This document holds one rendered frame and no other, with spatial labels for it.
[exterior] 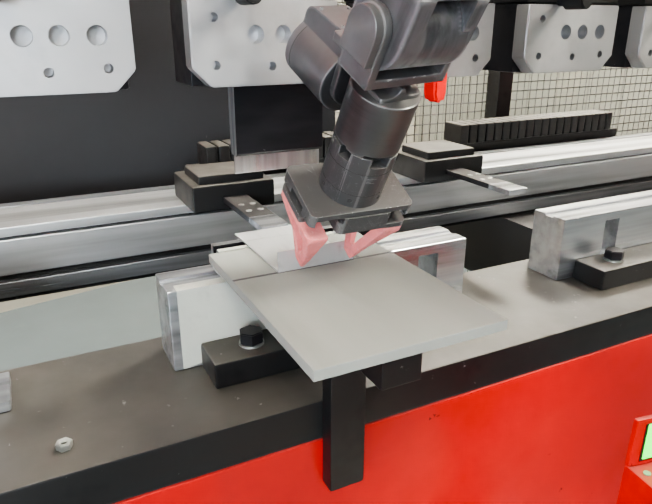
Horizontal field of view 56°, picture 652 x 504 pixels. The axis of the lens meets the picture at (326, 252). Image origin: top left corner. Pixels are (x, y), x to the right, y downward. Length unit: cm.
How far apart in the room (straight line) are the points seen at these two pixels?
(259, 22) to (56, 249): 44
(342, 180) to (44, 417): 37
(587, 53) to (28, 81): 64
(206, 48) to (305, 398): 35
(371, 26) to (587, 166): 97
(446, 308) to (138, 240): 51
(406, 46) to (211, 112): 78
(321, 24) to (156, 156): 69
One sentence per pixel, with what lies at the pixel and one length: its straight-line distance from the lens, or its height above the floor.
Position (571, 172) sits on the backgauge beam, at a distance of 132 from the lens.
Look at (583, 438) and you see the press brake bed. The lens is 96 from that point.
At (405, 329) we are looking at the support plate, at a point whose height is 100.
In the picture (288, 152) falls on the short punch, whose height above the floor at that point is 110.
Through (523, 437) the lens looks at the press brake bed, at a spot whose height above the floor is 73.
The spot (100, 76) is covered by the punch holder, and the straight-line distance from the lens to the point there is 58.
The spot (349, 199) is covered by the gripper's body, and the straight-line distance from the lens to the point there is 52.
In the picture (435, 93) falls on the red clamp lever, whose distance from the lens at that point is 68.
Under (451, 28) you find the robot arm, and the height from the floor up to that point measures 123.
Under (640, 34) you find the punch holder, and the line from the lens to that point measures 95.
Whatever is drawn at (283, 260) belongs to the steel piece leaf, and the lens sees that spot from 60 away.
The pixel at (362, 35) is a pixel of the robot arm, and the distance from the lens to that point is 43.
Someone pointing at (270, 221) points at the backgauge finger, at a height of 101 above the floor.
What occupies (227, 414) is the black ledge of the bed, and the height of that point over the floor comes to 88.
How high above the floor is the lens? 123
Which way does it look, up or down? 20 degrees down
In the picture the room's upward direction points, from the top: straight up
